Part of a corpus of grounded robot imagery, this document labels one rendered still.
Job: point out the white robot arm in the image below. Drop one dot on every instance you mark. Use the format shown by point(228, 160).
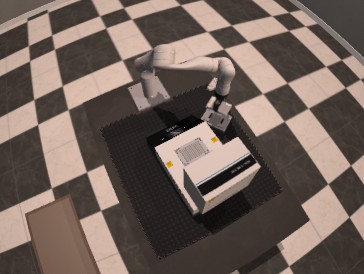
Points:
point(163, 58)

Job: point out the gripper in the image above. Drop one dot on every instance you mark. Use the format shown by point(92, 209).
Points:
point(219, 98)

